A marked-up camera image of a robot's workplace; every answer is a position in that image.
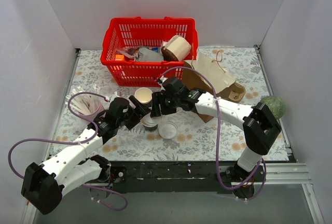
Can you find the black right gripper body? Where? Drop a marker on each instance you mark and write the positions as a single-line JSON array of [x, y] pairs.
[[157, 103]]

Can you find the white plastic cup lid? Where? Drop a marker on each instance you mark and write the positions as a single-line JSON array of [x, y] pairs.
[[167, 130]]

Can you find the brown paper bag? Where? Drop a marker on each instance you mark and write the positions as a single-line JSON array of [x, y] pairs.
[[207, 74]]

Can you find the brown cardboard cup carrier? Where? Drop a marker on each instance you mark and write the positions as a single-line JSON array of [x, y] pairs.
[[233, 93]]

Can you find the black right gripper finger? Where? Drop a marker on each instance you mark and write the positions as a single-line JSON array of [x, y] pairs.
[[169, 108], [158, 105]]

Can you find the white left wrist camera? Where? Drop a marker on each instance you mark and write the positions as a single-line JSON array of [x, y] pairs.
[[112, 97]]

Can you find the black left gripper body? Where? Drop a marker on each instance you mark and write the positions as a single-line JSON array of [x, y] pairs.
[[135, 112]]

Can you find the grey crumpled pouch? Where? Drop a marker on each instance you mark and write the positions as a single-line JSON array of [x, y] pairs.
[[147, 55]]

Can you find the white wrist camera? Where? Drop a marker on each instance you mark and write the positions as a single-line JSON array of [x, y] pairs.
[[112, 97], [162, 81]]

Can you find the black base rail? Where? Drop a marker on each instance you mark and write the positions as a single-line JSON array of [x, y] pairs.
[[178, 176]]

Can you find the orange snack box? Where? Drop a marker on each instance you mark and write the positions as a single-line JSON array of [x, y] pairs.
[[119, 57]]

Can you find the red plastic shopping basket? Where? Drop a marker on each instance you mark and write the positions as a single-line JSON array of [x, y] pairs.
[[149, 33]]

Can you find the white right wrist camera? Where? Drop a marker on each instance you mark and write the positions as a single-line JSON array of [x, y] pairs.
[[162, 81]]

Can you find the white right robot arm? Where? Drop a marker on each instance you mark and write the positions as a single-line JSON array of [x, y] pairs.
[[260, 126]]

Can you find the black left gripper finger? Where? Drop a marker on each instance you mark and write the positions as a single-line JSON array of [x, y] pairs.
[[139, 108], [133, 118]]

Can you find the green melon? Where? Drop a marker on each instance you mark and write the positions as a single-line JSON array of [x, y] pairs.
[[276, 105]]

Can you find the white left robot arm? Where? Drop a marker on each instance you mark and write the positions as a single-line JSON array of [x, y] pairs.
[[46, 184]]

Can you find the pink cup of straws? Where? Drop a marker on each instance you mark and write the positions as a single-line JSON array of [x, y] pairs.
[[88, 105]]

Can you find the clear plastic snack packet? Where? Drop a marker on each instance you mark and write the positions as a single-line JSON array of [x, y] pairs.
[[129, 53]]

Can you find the black paper coffee cup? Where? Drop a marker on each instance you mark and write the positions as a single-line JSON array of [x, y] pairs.
[[150, 128]]

